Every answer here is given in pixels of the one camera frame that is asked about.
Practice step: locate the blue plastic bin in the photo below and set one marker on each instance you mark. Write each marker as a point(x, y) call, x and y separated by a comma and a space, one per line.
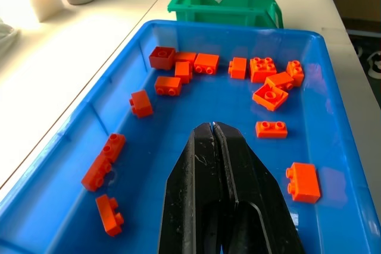
point(208, 111)

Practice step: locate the white foam block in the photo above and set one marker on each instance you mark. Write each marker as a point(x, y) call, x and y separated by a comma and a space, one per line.
point(44, 1)

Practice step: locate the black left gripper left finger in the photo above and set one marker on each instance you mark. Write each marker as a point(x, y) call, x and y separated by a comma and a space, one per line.
point(184, 176)

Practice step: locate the white cloth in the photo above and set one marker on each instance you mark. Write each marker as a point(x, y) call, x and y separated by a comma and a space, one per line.
point(6, 35)

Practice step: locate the green plastic bin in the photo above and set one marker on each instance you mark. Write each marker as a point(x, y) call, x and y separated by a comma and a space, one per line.
point(226, 10)

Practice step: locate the orange toy brick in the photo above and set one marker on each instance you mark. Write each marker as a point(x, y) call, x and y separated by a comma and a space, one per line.
point(262, 69)
point(279, 80)
point(269, 97)
point(186, 56)
point(114, 147)
point(108, 215)
point(96, 175)
point(142, 103)
point(182, 72)
point(271, 130)
point(305, 184)
point(296, 72)
point(239, 68)
point(161, 57)
point(206, 62)
point(168, 85)

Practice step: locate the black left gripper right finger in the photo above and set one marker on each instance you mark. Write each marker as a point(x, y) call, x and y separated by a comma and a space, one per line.
point(256, 182)

